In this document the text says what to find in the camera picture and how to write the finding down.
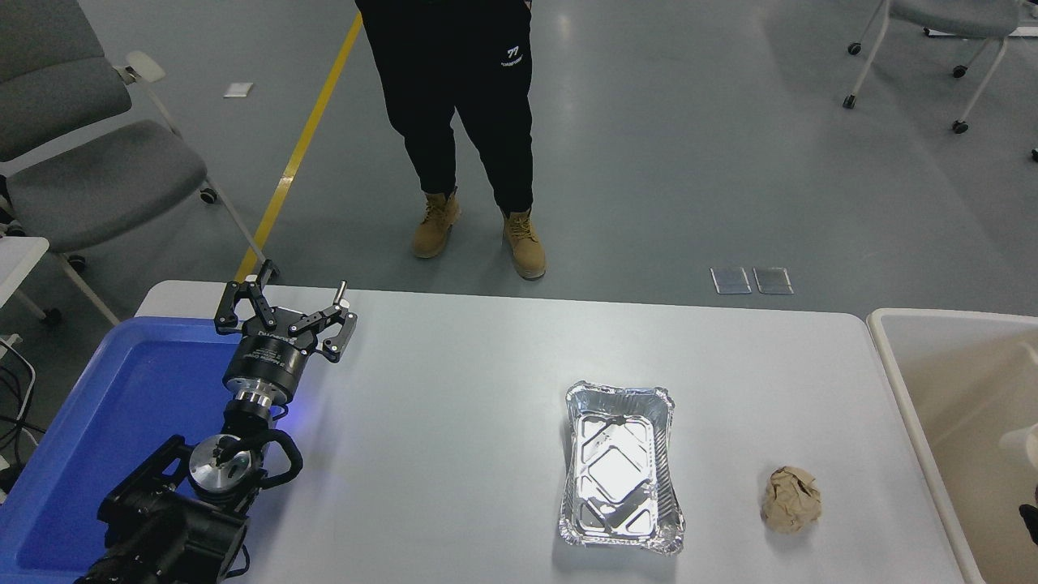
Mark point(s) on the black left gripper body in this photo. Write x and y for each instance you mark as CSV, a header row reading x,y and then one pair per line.
x,y
270,357

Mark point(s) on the white paper cup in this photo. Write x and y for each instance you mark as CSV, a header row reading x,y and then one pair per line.
x,y
1025,444

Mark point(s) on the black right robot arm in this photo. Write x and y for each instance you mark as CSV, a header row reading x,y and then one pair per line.
x,y
1031,523

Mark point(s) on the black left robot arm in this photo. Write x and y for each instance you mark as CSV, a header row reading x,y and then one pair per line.
x,y
162,527

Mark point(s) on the blue plastic tray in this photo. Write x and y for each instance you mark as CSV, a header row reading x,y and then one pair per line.
x,y
122,405

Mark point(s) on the grey office chair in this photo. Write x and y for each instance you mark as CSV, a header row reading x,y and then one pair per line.
x,y
949,12
97,186

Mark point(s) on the small white floor square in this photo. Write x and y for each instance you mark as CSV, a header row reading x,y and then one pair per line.
x,y
238,89

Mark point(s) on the white side table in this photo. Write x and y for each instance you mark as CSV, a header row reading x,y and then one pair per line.
x,y
20,259

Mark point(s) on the person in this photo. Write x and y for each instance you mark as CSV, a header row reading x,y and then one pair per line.
x,y
470,81

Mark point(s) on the silver foil tray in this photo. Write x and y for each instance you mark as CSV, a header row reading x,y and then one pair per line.
x,y
620,470

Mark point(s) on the square clear floor plate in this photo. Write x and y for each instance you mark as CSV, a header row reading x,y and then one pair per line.
x,y
773,281
731,281

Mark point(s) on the crumpled tan paper ball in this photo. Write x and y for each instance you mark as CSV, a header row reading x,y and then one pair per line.
x,y
791,501

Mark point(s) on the large pale bin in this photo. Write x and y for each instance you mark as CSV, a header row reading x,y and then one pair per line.
x,y
957,381

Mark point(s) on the white chair leg frame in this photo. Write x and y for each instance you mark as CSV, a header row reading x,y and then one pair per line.
x,y
985,32

